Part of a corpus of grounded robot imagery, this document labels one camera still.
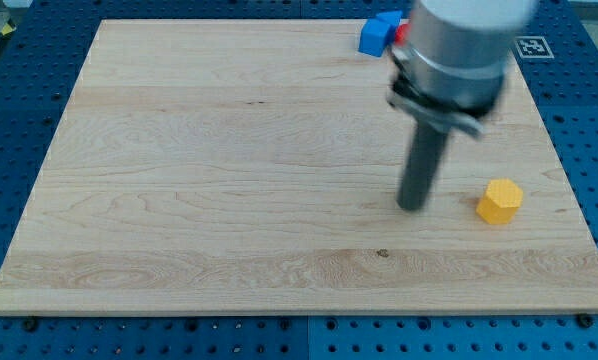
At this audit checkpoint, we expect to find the red block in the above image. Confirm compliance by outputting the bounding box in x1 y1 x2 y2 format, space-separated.
393 23 410 46

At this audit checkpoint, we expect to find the yellow hexagon block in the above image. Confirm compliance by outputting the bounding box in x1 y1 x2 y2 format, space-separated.
475 178 524 225

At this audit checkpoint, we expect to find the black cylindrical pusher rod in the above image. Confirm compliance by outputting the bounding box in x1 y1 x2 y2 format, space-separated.
396 122 448 211

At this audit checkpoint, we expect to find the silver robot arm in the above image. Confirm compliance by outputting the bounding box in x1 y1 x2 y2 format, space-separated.
387 0 538 138

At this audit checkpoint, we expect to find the black white fiducial marker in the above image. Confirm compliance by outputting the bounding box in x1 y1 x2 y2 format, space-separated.
514 36 554 59

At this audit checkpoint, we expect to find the blue block behind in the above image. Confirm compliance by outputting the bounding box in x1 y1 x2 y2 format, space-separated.
375 10 403 28

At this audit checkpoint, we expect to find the light wooden board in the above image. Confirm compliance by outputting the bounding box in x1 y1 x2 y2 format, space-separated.
0 20 598 316

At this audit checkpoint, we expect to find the blue cube block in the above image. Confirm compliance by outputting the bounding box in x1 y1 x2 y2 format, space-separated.
358 19 396 57

